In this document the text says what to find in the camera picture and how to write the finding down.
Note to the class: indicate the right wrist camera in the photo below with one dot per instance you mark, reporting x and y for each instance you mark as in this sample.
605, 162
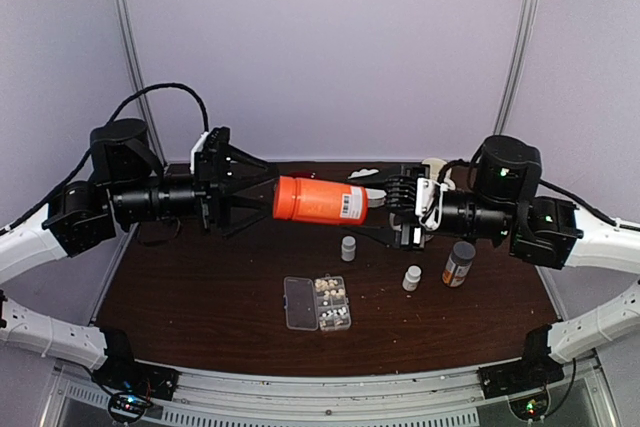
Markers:
421, 198

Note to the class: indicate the orange pill bottle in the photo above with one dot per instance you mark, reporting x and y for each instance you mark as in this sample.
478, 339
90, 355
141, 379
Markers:
315, 201

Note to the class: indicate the small pills in organizer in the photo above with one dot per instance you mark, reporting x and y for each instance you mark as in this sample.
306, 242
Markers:
334, 320

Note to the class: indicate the left aluminium frame post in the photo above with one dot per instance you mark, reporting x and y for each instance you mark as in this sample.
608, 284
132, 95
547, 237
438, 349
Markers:
135, 73

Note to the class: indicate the cream ribbed mug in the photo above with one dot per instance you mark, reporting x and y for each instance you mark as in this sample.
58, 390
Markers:
435, 165

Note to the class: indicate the small white pill bottle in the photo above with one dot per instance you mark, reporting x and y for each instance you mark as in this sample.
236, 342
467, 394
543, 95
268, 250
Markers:
412, 278
348, 249

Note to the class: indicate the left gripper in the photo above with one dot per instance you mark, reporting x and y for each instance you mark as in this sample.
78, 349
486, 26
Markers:
208, 192

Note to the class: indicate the left round circuit board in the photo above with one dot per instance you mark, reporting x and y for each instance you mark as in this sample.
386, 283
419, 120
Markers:
126, 407

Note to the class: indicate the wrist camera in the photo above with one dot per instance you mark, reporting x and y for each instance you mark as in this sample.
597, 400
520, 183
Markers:
421, 198
197, 147

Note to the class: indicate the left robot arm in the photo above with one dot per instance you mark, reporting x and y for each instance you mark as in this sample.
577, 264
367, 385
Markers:
128, 186

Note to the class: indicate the right aluminium frame post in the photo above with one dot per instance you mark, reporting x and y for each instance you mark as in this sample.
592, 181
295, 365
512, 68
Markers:
526, 20

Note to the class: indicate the beige round pills in organizer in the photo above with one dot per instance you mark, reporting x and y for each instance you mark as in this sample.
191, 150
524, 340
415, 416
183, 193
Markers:
333, 293

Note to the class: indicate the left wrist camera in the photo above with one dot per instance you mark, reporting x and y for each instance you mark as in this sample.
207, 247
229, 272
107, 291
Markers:
197, 147

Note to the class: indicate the clear plastic pill organizer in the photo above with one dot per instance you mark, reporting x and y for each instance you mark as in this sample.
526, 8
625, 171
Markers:
301, 304

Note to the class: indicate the round circuit board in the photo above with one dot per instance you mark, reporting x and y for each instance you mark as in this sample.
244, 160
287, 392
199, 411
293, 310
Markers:
126, 407
529, 408

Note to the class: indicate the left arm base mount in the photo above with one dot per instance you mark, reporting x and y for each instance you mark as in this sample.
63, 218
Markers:
122, 372

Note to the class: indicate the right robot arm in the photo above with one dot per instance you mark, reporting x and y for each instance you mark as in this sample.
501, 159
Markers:
499, 195

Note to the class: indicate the white scalloped bowl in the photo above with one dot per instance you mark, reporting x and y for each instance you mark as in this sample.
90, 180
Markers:
365, 172

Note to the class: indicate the front aluminium rail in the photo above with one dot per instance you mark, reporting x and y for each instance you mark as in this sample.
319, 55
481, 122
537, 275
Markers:
452, 397

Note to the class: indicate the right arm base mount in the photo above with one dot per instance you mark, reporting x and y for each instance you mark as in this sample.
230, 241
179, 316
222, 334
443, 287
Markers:
534, 369

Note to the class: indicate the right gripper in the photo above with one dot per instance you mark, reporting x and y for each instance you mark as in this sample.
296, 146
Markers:
409, 221

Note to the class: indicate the aluminium frame post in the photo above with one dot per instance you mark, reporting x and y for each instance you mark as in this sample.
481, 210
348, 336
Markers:
526, 20
135, 73

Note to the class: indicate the amber bottle grey cap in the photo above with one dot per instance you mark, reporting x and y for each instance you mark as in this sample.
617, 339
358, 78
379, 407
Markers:
458, 264

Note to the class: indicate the right round circuit board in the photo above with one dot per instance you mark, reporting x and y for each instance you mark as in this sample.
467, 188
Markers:
529, 408

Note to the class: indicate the white round pills in organizer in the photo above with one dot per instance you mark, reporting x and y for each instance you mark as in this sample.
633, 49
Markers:
333, 304

